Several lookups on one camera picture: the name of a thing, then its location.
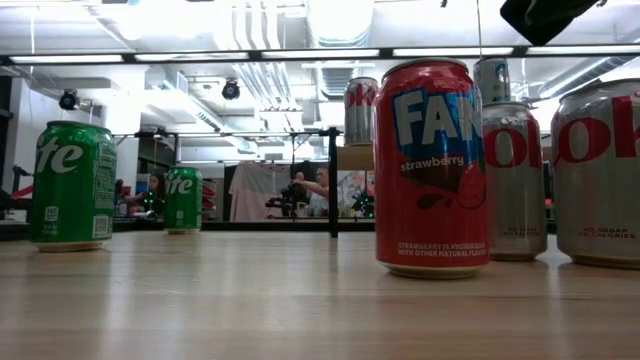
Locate thin hanging cable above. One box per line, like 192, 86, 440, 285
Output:
474, 0, 484, 61

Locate green Sprite can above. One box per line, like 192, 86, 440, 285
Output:
29, 119, 119, 254
163, 165, 204, 236

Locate background robot green lights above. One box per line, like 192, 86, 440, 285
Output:
349, 192, 375, 219

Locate white hanging cloth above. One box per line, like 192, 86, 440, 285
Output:
228, 160, 294, 223

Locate person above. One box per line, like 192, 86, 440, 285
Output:
292, 166, 331, 217
142, 172, 167, 217

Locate red Fanta strawberry can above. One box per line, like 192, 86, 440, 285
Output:
372, 56, 491, 280

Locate silver Diet Coke can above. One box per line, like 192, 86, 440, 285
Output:
343, 76, 380, 148
482, 101, 549, 262
549, 78, 640, 271

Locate white slim Celsius can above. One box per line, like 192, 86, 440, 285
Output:
473, 56, 514, 106

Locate wooden shelf black legs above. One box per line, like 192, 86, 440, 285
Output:
327, 126, 377, 239

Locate black overhead frame beam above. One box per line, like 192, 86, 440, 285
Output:
0, 43, 640, 65

